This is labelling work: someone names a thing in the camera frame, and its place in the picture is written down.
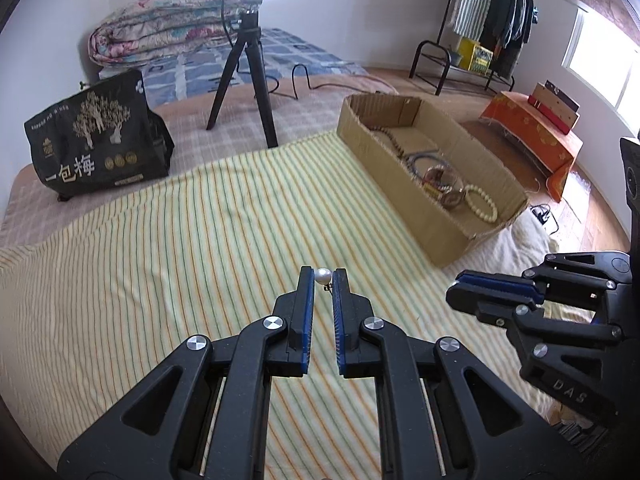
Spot white bead bracelet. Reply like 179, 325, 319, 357
465, 185, 501, 223

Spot dark hanging clothes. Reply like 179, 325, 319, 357
477, 0, 538, 76

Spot blue checked bedsheet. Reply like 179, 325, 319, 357
97, 27, 366, 111

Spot orange cloth-covered bench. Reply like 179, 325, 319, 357
480, 90, 585, 203

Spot window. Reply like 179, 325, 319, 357
560, 7, 640, 133

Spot amber bead bracelet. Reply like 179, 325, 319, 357
422, 166, 466, 208

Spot power strips and cables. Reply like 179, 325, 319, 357
530, 204, 558, 233

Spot yellow box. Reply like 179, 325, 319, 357
457, 37, 493, 72

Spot floral folded quilt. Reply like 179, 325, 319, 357
87, 0, 261, 68

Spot wooden bead bracelet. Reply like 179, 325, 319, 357
372, 127, 416, 171

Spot yellow striped cloth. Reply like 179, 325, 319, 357
0, 132, 566, 480

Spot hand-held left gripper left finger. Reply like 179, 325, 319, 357
57, 266, 317, 480

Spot brown plaid blanket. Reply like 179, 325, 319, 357
0, 72, 401, 251

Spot black printed bag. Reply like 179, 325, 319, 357
24, 69, 176, 202

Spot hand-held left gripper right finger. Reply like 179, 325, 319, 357
331, 268, 586, 480

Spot blue bracelet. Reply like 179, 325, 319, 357
407, 152, 448, 177

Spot black power cable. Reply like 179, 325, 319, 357
220, 0, 401, 98

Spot striped hanging cloth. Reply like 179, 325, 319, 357
450, 0, 501, 41

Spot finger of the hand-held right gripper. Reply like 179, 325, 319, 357
445, 282, 623, 356
456, 251, 631, 306

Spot black tripod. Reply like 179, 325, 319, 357
205, 0, 281, 150

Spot cardboard box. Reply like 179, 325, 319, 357
336, 92, 530, 267

